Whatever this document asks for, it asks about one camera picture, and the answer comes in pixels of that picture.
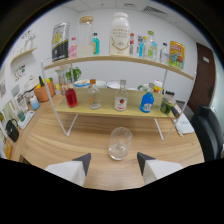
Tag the white wall shelf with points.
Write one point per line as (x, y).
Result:
(24, 53)

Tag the white zip pouch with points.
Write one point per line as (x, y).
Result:
(184, 125)

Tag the blue liquid bottle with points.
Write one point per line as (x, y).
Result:
(147, 101)

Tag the small red liquid bottle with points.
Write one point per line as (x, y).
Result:
(71, 98)

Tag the brown door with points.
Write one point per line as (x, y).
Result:
(200, 76)

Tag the glass jar with wooden lid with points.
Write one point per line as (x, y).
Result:
(85, 40)

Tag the clear bottle with green cap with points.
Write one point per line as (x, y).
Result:
(151, 48)

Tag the clear bottle with red label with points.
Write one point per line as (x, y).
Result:
(121, 100)

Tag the orange basket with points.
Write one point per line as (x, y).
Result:
(44, 93)

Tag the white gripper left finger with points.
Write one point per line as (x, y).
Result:
(71, 170)

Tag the white frame wooden shelf rack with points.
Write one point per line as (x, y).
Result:
(110, 58)

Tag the clear drinking glass with ice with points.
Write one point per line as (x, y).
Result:
(120, 143)

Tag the small bottle with red cap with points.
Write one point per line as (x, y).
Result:
(132, 45)

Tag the black chair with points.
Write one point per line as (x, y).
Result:
(208, 133)

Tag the clear bottle with blue cap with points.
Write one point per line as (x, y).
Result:
(164, 55)

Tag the black handbag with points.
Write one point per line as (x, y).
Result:
(12, 131)

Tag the clear bottle with orange cap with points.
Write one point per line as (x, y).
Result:
(94, 98)

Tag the clear bottle with blue label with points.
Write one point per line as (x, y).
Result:
(140, 48)

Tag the yellow cup with white lid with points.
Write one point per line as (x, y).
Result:
(158, 87)

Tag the small teal bottle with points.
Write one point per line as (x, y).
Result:
(96, 45)

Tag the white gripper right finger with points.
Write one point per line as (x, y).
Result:
(156, 168)

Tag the small pink bottle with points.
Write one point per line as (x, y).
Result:
(72, 50)

